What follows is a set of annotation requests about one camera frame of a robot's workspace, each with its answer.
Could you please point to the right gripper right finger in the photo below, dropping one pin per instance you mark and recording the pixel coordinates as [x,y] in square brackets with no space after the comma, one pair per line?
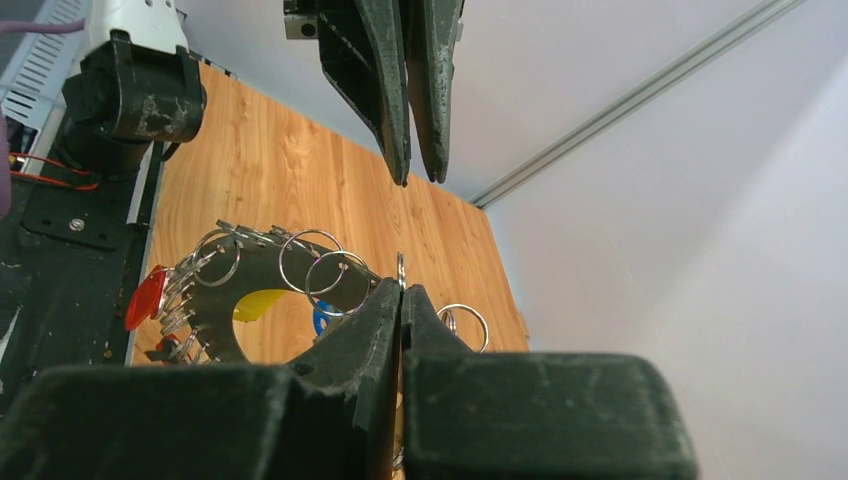
[525,415]

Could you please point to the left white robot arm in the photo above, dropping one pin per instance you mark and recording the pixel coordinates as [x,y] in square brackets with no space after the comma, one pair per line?
[137,81]

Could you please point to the red key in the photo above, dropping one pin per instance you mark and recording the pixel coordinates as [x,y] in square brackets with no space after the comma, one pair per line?
[147,299]

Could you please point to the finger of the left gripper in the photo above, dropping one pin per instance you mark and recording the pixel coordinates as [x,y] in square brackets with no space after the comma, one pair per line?
[431,33]
[361,55]

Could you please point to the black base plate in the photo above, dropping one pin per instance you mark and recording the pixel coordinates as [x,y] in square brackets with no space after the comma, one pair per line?
[70,259]

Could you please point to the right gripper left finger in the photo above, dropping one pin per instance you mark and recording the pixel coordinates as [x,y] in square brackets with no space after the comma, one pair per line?
[329,414]

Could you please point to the yellow key tag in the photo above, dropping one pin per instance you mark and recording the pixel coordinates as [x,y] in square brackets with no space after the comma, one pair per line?
[255,304]

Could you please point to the large grey toothed keyring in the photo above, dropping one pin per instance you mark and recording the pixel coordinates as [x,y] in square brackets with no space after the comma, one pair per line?
[235,274]

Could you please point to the blue key tag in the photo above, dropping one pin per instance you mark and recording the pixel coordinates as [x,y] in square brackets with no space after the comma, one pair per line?
[322,318]

